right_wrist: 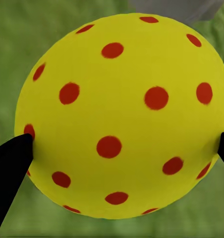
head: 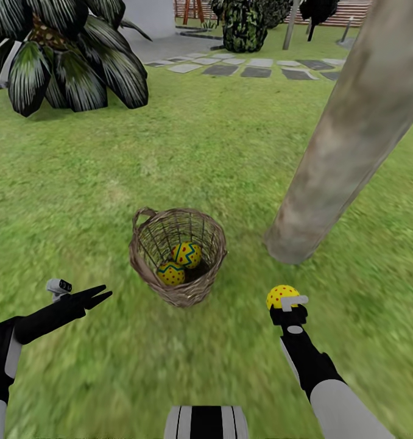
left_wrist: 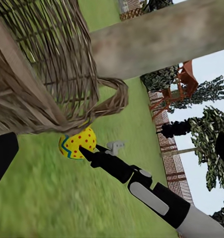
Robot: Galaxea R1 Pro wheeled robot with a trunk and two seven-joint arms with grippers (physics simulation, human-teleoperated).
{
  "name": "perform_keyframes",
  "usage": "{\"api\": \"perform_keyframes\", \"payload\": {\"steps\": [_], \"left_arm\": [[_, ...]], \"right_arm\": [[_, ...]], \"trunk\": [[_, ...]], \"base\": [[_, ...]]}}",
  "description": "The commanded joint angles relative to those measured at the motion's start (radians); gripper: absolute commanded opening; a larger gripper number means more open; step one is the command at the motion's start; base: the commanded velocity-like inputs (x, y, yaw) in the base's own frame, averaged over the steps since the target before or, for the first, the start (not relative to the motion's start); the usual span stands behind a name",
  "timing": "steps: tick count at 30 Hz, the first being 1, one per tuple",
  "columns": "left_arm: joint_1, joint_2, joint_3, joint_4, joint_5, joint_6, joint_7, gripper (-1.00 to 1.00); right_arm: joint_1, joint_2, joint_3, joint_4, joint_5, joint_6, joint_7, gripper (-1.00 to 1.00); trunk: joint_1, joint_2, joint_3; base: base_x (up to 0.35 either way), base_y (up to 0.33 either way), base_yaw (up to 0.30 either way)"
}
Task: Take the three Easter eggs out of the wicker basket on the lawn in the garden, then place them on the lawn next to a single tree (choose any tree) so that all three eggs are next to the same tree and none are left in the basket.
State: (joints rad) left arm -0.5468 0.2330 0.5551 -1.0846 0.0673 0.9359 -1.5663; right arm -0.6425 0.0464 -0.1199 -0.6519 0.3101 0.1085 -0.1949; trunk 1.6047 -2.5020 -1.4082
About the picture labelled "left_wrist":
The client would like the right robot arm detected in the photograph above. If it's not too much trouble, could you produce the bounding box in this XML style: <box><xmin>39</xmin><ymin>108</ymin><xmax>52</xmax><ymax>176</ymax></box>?
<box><xmin>78</xmin><ymin>141</ymin><xmax>224</xmax><ymax>238</ymax></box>

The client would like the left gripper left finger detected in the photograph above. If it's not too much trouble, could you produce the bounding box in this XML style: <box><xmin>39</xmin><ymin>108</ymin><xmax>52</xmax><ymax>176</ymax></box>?
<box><xmin>0</xmin><ymin>132</ymin><xmax>19</xmax><ymax>180</ymax></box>

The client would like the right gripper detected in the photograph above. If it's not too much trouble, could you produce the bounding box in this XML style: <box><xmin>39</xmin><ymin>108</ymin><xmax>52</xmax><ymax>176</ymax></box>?
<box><xmin>78</xmin><ymin>144</ymin><xmax>123</xmax><ymax>176</ymax></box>

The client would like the easter egg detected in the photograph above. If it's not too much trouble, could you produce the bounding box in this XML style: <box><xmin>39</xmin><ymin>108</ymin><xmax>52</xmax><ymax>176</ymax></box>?
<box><xmin>58</xmin><ymin>127</ymin><xmax>97</xmax><ymax>160</ymax></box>

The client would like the wicker basket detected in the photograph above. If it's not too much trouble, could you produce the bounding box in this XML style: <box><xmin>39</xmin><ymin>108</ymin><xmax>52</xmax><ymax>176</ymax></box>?
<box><xmin>0</xmin><ymin>0</ymin><xmax>129</xmax><ymax>136</ymax></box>

